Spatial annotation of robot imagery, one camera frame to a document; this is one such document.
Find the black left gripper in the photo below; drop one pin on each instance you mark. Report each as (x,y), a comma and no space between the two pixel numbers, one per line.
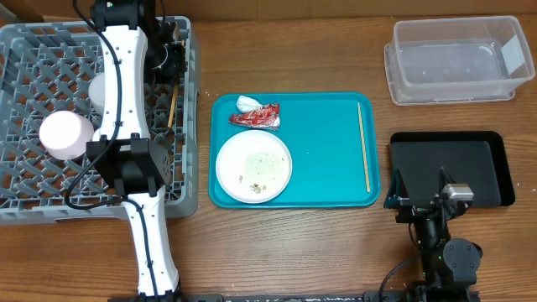
(174,75)

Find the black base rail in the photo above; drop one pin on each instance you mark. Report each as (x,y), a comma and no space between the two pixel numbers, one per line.
(367,296)

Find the grey dishwasher rack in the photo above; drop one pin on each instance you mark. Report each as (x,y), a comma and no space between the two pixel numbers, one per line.
(48,67)

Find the grey bowl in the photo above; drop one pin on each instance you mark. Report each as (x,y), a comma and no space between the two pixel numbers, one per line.
(96,93)

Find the white cup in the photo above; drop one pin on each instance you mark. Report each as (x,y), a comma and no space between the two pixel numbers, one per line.
(96,135)

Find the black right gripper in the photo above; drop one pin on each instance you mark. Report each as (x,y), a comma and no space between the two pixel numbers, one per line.
(419,208)

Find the wooden chopstick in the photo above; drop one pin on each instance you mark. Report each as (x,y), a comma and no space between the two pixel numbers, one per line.
(173,106)
(364,148)

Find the black tray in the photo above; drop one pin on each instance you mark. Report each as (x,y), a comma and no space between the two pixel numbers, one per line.
(475,158)

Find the clear plastic bin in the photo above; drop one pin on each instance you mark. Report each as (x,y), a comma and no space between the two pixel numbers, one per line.
(457,60)

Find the white crumpled napkin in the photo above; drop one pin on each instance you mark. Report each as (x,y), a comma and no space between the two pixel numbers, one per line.
(247,104)

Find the pink bowl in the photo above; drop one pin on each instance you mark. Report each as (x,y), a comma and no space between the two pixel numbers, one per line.
(64,134)

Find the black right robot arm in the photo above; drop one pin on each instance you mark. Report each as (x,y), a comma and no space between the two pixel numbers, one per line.
(449,265)

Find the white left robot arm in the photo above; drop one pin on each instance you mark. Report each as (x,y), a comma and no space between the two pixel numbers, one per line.
(138,47)

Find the teal plastic tray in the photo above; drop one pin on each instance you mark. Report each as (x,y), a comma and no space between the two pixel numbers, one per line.
(321,131)

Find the white dinner plate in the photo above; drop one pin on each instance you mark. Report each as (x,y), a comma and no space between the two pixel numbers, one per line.
(253,166)

